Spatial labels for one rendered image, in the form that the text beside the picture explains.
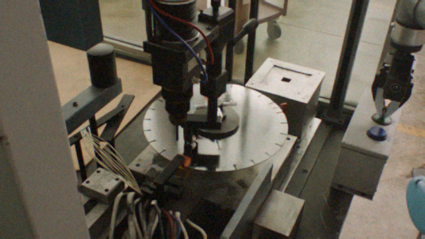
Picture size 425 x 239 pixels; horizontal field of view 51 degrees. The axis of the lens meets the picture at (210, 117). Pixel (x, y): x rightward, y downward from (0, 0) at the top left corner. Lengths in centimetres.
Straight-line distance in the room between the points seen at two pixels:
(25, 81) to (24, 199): 5
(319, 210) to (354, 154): 16
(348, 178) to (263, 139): 28
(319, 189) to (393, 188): 123
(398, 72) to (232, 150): 41
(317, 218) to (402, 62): 41
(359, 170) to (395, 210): 116
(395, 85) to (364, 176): 24
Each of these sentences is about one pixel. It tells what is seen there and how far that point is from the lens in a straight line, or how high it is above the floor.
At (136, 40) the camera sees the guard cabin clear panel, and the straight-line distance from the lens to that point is 168.
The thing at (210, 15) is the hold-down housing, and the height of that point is 125.
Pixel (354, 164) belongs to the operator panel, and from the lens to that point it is 114.
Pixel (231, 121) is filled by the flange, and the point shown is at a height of 96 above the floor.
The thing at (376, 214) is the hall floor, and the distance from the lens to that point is 224.
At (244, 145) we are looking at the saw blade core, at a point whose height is 95.
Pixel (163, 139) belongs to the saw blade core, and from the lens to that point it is 98.
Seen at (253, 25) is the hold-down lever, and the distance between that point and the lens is 84.
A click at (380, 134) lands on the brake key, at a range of 114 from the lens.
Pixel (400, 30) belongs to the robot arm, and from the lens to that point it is 108.
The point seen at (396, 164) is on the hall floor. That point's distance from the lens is 254.
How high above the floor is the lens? 157
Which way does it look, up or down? 37 degrees down
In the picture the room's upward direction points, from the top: 2 degrees clockwise
